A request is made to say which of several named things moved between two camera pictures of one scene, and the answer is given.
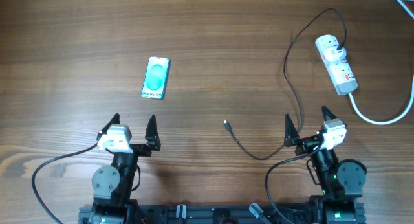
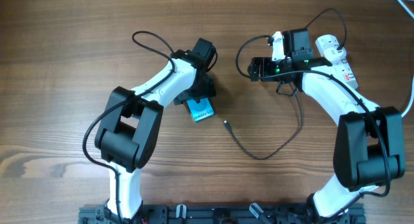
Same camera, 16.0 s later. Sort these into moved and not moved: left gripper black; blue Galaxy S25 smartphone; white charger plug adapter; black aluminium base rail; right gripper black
Moved: blue Galaxy S25 smartphone; left gripper black; right gripper black
Not moved: white charger plug adapter; black aluminium base rail
